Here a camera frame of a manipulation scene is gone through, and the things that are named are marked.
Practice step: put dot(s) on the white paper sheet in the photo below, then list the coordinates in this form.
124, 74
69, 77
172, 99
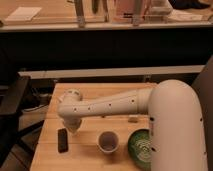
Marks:
23, 14

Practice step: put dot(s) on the metal stand post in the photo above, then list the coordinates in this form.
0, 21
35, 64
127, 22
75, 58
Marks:
80, 13

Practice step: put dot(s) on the white tube bottle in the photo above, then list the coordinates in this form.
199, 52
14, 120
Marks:
133, 118

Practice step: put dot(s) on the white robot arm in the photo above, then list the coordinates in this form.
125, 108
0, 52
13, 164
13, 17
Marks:
175, 118

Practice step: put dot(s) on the black chair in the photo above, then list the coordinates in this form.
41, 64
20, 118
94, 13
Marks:
10, 108

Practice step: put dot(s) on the long grey shelf bar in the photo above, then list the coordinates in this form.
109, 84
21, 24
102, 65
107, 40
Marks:
77, 73

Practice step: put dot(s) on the white paper cup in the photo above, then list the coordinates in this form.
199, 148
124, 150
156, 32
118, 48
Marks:
108, 142

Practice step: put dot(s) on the pale yellow gripper tip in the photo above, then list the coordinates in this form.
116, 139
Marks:
73, 129

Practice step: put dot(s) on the green glass bowl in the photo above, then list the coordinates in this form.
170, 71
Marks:
139, 149

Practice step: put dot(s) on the black eraser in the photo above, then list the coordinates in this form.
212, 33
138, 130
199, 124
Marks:
62, 140

